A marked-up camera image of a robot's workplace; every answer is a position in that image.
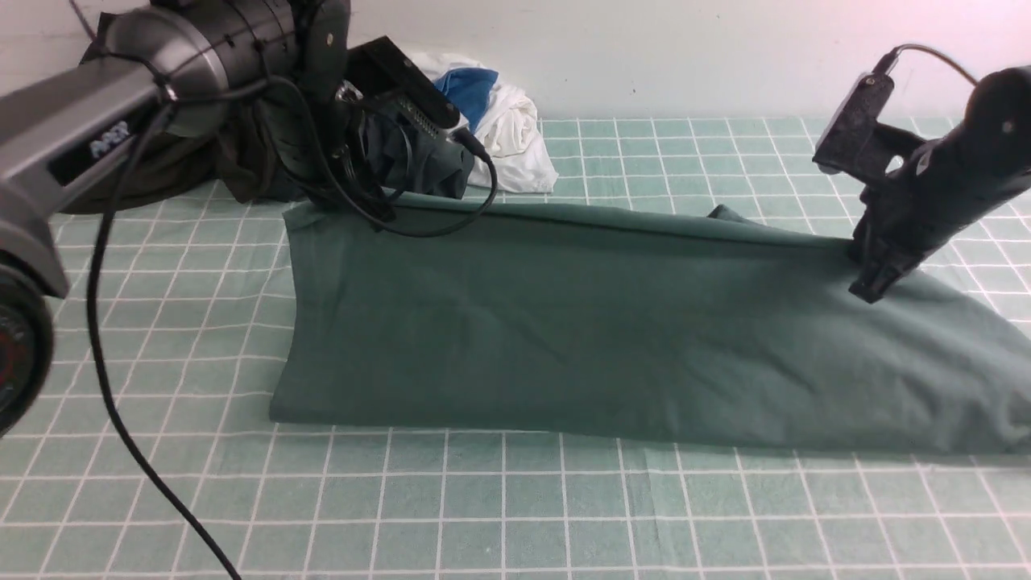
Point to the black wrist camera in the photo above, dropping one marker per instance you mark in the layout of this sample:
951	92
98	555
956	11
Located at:
855	142
381	81

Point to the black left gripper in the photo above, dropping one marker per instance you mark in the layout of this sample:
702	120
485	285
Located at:
312	131

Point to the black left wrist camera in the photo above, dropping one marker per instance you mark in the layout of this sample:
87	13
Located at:
381	81

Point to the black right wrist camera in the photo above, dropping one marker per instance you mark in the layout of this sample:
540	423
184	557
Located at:
855	142

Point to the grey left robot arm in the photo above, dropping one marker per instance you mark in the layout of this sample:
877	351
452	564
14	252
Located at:
171	66

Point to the green checkered tablecloth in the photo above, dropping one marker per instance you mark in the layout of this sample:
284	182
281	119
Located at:
196	307

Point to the green long-sleeved shirt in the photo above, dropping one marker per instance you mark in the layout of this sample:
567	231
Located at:
611	323

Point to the blue garment with red tag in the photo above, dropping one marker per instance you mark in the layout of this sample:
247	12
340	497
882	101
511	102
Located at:
469	89

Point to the dark olive crumpled garment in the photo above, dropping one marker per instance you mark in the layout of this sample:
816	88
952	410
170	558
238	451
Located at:
240	155

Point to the dark teal crumpled garment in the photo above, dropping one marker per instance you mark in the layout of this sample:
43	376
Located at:
403	156

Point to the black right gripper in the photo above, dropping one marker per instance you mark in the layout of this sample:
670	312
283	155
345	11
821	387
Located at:
946	185

